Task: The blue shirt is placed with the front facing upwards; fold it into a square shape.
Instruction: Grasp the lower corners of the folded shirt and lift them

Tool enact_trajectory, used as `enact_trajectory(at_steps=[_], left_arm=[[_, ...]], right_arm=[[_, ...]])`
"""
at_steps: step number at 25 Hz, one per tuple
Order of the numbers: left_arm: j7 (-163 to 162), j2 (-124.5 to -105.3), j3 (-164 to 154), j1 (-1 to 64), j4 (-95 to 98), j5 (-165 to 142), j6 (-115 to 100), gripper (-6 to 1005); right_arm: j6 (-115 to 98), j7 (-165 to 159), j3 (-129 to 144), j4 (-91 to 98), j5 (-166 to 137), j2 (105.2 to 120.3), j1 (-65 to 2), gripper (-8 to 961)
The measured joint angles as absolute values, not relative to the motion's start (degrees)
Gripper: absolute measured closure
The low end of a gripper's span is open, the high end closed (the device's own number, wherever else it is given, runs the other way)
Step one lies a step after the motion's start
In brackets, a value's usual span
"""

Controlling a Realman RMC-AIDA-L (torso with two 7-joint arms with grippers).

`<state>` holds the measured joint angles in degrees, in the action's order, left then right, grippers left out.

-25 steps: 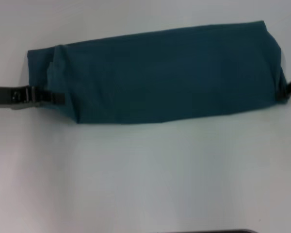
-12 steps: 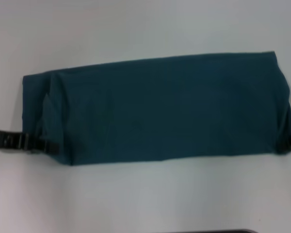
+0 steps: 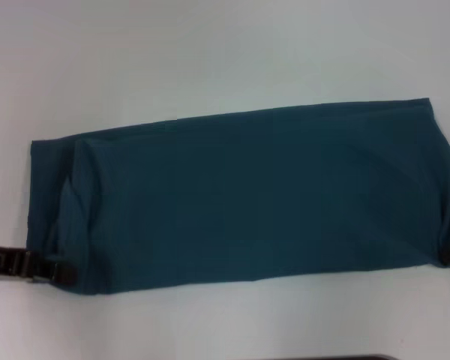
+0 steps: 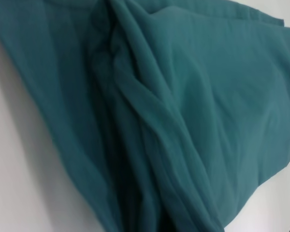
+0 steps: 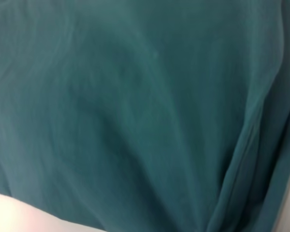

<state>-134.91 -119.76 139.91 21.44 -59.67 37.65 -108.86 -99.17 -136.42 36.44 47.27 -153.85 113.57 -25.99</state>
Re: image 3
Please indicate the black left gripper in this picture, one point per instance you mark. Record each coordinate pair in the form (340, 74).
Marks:
(11, 264)

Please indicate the teal t-shirt with beige print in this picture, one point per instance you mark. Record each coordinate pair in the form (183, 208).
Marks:
(247, 202)

